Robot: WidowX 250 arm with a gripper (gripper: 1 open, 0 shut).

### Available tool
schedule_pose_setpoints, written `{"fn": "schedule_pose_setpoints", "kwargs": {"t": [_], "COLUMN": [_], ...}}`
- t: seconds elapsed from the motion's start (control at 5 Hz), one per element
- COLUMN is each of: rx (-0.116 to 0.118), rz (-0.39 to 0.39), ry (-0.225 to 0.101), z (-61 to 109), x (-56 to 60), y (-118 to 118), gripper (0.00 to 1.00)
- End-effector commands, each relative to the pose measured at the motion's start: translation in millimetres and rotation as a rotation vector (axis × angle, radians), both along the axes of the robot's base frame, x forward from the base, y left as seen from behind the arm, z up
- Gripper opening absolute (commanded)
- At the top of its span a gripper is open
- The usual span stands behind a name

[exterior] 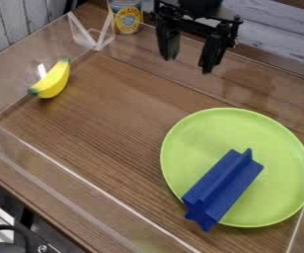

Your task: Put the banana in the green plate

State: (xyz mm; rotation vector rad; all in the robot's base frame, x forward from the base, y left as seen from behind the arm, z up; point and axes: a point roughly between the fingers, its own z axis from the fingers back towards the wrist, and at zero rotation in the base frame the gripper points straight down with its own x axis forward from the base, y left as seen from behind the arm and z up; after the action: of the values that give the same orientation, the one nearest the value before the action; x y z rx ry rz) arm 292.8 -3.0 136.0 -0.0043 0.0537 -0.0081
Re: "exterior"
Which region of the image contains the yellow toy banana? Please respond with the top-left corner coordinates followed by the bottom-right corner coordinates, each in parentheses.
top-left (28, 57), bottom-right (71, 99)

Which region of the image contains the green round plate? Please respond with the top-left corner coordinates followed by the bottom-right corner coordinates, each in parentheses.
top-left (160, 108), bottom-right (304, 228)

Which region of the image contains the blue cross-shaped block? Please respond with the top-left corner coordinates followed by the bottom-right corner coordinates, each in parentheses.
top-left (181, 148), bottom-right (264, 232)

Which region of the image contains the black cable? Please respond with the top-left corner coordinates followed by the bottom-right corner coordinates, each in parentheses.
top-left (0, 224), bottom-right (42, 253)

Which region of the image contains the clear acrylic corner bracket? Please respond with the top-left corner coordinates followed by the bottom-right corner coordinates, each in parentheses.
top-left (68, 12), bottom-right (116, 51)

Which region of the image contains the clear acrylic front wall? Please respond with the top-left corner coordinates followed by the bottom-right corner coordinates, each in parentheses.
top-left (0, 127), bottom-right (201, 253)

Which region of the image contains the yellow blue labelled can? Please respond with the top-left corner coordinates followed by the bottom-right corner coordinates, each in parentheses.
top-left (111, 0), bottom-right (144, 35)

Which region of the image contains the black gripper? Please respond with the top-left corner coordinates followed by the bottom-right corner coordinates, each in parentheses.
top-left (153, 0), bottom-right (244, 74)

